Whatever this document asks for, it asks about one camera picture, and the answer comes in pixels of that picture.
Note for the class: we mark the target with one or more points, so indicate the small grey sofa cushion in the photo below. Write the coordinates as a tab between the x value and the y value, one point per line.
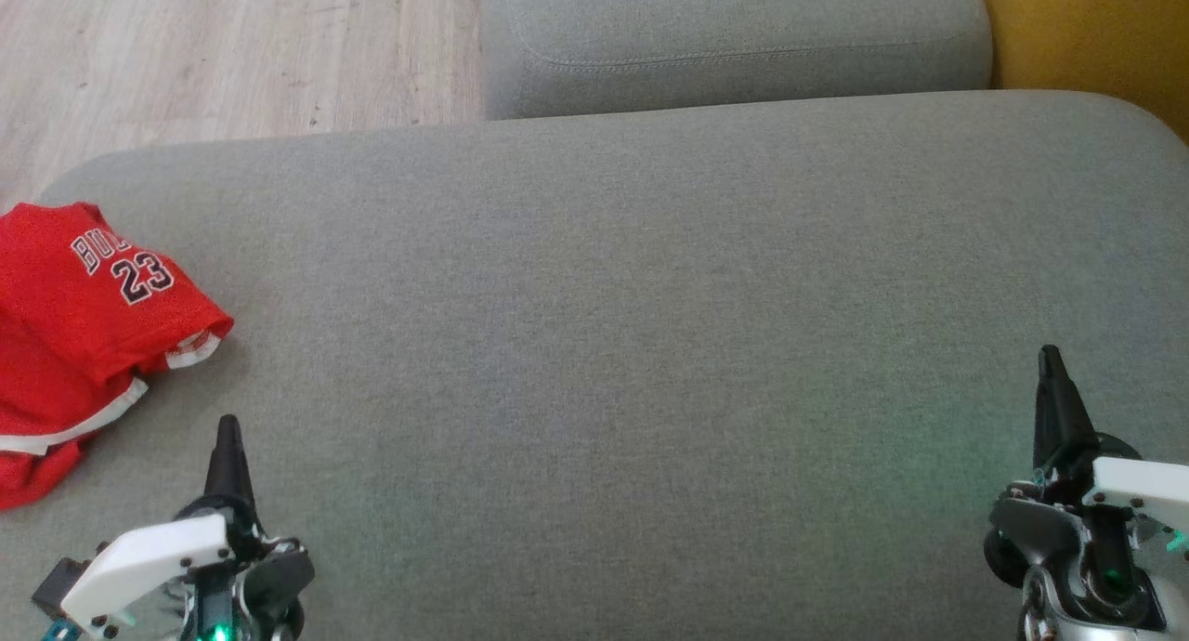
725	28

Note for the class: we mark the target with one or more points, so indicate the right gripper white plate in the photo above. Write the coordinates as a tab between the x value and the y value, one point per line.
1138	488

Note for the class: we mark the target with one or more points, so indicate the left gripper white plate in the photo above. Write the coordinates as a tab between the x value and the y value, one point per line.
139	557

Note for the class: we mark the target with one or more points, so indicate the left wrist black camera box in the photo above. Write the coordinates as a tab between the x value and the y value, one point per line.
58	583

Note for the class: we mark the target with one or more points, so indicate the red basketball jersey number 23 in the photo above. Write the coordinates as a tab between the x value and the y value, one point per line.
84	307

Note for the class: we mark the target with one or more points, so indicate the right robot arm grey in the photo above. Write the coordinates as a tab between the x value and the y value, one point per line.
1054	624

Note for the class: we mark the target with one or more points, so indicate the yellow-brown cardboard box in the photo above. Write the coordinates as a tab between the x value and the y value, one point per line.
1087	37

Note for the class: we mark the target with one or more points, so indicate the large grey sofa seat cushion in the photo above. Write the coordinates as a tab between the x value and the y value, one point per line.
604	362

